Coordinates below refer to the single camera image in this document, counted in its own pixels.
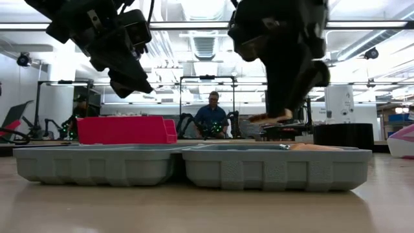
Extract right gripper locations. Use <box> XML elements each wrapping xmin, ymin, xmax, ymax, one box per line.
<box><xmin>265</xmin><ymin>16</ymin><xmax>331</xmax><ymax>118</ymax></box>

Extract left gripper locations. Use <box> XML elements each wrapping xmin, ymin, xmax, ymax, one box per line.
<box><xmin>45</xmin><ymin>0</ymin><xmax>155</xmax><ymax>100</ymax></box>

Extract red plastic bin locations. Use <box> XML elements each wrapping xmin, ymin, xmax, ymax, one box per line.
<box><xmin>76</xmin><ymin>115</ymin><xmax>178</xmax><ymax>145</ymax></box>

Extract grey plastic tool case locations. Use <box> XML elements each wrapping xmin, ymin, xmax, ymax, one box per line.
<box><xmin>12</xmin><ymin>144</ymin><xmax>373</xmax><ymax>192</ymax></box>

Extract pink white plastic tool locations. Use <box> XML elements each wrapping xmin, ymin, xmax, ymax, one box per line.
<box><xmin>386</xmin><ymin>124</ymin><xmax>414</xmax><ymax>159</ymax></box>

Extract white cylindrical appliance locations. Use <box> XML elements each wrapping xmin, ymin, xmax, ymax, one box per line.
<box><xmin>324</xmin><ymin>85</ymin><xmax>356</xmax><ymax>126</ymax></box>

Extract background workbench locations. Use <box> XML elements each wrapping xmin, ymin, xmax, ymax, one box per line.
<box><xmin>260</xmin><ymin>122</ymin><xmax>313</xmax><ymax>142</ymax></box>

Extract person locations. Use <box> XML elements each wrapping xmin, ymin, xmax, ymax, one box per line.
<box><xmin>71</xmin><ymin>93</ymin><xmax>100</xmax><ymax>137</ymax></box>
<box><xmin>193</xmin><ymin>91</ymin><xmax>229</xmax><ymax>139</ymax></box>

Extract blue storage bins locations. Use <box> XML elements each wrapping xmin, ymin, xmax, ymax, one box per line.
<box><xmin>387</xmin><ymin>113</ymin><xmax>414</xmax><ymax>137</ymax></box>

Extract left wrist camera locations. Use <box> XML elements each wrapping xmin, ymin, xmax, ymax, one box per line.
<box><xmin>118</xmin><ymin>8</ymin><xmax>153</xmax><ymax>54</ymax></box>

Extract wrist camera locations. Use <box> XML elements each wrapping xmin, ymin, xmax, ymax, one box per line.
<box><xmin>228</xmin><ymin>11</ymin><xmax>269</xmax><ymax>62</ymax></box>
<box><xmin>118</xmin><ymin>8</ymin><xmax>153</xmax><ymax>54</ymax></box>

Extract black background rig frame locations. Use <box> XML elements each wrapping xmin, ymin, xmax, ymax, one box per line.
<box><xmin>34</xmin><ymin>80</ymin><xmax>95</xmax><ymax>137</ymax></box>
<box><xmin>179</xmin><ymin>74</ymin><xmax>236</xmax><ymax>140</ymax></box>

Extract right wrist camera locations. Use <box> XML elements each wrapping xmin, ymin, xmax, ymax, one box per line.
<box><xmin>228</xmin><ymin>11</ymin><xmax>269</xmax><ymax>62</ymax></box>

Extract grey duct tape roll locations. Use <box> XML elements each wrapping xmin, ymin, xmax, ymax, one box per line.
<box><xmin>312</xmin><ymin>122</ymin><xmax>375</xmax><ymax>151</ymax></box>

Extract black left camera cable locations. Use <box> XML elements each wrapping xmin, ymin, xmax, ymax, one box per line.
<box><xmin>147</xmin><ymin>0</ymin><xmax>155</xmax><ymax>25</ymax></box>

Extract black ceiling camera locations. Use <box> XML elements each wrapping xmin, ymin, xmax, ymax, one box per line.
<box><xmin>364</xmin><ymin>47</ymin><xmax>380</xmax><ymax>61</ymax></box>
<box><xmin>16</xmin><ymin>51</ymin><xmax>33</xmax><ymax>68</ymax></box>

